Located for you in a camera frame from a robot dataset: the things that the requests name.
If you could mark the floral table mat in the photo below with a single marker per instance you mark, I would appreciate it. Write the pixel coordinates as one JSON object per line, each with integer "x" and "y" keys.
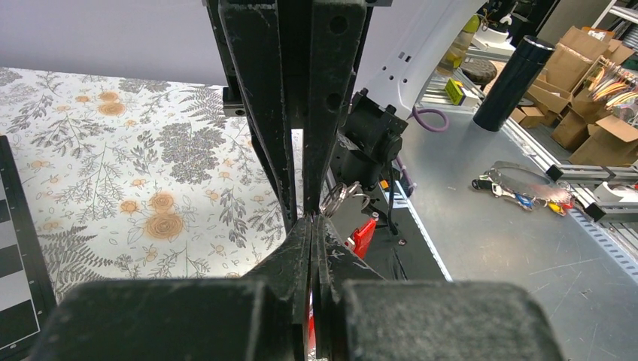
{"x": 132, "y": 178}

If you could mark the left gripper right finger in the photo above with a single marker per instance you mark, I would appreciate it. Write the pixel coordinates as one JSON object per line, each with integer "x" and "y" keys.
{"x": 359, "y": 315}

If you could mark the key bunch on bench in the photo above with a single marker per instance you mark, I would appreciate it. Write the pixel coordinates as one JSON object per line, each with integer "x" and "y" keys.
{"x": 525, "y": 187}

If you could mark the black cylinder bottle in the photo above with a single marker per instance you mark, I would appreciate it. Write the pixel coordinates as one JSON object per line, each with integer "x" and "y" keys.
{"x": 518, "y": 74}

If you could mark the cardboard boxes pile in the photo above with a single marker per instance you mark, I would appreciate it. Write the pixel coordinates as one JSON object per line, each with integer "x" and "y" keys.
{"x": 584, "y": 103}

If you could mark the aluminium extrusion frame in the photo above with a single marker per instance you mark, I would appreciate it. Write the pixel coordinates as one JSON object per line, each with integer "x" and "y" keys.
{"x": 609, "y": 193}

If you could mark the black grey checkerboard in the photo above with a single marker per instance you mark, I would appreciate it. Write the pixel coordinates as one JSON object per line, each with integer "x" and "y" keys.
{"x": 26, "y": 292}

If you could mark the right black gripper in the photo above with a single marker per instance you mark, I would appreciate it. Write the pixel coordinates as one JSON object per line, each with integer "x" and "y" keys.
{"x": 288, "y": 64}

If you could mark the green yellow small box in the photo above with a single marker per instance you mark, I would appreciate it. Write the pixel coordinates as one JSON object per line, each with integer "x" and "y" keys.
{"x": 459, "y": 95}

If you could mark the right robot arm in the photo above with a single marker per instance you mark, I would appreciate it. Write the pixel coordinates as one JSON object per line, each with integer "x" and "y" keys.
{"x": 375, "y": 116}

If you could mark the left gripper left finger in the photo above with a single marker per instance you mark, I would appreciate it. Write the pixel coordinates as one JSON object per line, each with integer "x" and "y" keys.
{"x": 262, "y": 315}

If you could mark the red tag key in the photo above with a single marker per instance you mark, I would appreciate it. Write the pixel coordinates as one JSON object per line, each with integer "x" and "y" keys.
{"x": 361, "y": 238}

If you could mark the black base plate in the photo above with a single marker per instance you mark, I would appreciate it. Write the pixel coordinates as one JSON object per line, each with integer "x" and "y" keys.
{"x": 401, "y": 249}

